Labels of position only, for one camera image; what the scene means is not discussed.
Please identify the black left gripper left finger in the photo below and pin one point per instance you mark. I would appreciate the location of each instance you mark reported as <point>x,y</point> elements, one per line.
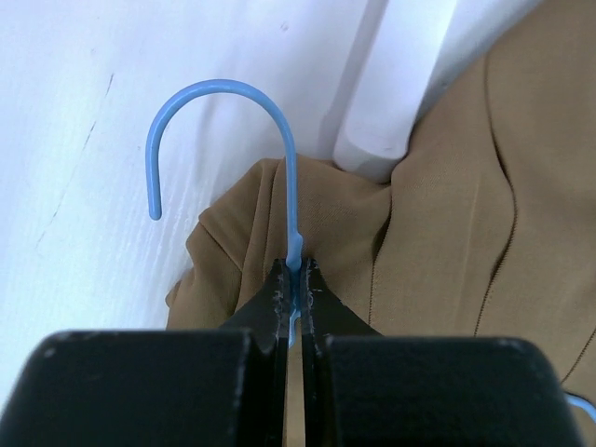
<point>219,387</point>

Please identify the white garment rack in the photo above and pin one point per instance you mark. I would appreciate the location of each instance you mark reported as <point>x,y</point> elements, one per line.
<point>396,49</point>

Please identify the tan pleated skirt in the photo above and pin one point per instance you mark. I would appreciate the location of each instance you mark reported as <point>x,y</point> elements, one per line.
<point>487,226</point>

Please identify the blue wire hanger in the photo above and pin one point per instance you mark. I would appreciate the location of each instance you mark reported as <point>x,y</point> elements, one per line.
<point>153,186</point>

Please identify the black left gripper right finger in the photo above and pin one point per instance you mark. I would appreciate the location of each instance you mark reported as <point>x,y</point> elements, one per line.
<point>365,389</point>

